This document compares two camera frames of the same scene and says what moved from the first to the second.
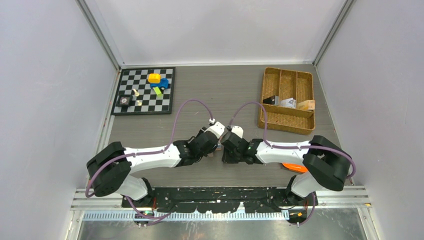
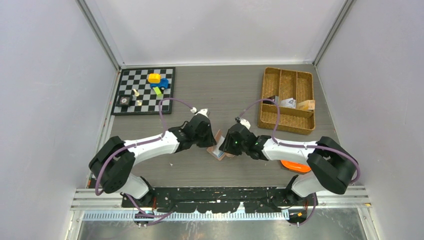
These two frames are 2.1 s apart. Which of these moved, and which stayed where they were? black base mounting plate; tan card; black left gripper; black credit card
Moved: black left gripper
Stayed: black credit card; black base mounting plate; tan card
